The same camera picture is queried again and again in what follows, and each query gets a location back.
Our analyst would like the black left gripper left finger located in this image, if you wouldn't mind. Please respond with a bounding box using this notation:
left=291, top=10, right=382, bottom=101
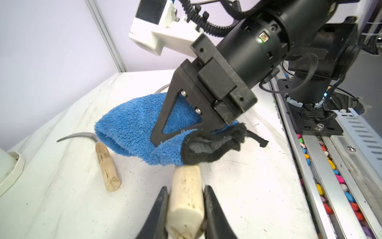
left=136, top=186, right=169, bottom=239

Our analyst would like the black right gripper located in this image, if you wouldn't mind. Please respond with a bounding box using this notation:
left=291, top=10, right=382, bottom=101
left=151, top=1, right=337, bottom=146

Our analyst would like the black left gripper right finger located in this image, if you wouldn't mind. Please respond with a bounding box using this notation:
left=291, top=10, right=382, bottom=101
left=204, top=185, right=237, bottom=239

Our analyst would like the sickle with wooden handle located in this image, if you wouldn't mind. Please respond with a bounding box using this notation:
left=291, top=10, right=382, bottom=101
left=165, top=165, right=205, bottom=239
left=155, top=84, right=170, bottom=94
left=57, top=132, right=122, bottom=192

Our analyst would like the blue fluffy rag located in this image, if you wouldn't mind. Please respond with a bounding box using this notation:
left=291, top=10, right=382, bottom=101
left=94, top=92, right=269, bottom=167

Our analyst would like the sickle with wooden handle middle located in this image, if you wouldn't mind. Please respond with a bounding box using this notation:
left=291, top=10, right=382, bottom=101
left=155, top=84, right=170, bottom=94

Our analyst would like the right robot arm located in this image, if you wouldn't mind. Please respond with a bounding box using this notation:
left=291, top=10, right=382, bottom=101
left=151, top=1, right=361, bottom=145

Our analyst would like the white plant pot with saucer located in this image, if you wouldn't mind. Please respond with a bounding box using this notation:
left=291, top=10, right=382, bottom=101
left=0, top=149, right=25, bottom=197

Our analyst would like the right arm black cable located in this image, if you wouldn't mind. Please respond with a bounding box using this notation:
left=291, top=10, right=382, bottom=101
left=177, top=0, right=269, bottom=38

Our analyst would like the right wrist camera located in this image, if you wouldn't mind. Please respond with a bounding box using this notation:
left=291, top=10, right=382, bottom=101
left=129, top=0, right=203, bottom=58

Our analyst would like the aluminium frame profile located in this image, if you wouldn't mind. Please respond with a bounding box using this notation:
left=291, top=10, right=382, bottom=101
left=85, top=0, right=128, bottom=72

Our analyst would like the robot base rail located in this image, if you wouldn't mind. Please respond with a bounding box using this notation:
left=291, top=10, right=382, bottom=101
left=275, top=90, right=382, bottom=239

